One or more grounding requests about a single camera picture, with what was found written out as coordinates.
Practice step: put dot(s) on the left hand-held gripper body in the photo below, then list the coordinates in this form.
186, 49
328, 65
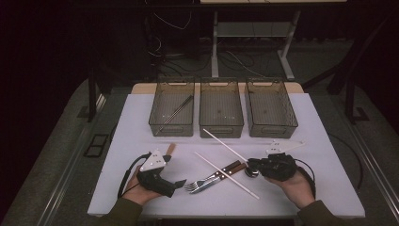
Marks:
156, 185

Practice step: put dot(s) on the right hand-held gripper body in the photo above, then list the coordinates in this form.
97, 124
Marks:
279, 168

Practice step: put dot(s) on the metal spoon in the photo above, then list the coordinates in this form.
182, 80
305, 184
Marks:
250, 173

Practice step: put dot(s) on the small wooden spoon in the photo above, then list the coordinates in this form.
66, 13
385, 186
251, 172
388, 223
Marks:
171, 148

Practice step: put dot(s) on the white chopstick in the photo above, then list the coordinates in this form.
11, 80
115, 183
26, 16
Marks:
224, 144
213, 165

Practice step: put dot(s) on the transparent brown plastic bin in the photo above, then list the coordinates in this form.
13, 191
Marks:
269, 109
172, 94
221, 109

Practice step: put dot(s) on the person's left hand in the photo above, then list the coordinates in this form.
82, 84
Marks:
138, 193

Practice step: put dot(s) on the person's right hand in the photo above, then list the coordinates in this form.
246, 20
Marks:
298, 190

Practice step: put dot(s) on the white table mat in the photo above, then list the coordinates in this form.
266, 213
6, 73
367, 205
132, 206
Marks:
141, 125

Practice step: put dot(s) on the black metal stand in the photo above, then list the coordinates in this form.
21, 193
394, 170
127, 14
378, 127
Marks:
92, 100
349, 100

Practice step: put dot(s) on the white desk with metal legs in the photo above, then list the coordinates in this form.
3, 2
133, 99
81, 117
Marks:
215, 47

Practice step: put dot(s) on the metal floor rail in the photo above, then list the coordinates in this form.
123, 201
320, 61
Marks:
376, 171
63, 185

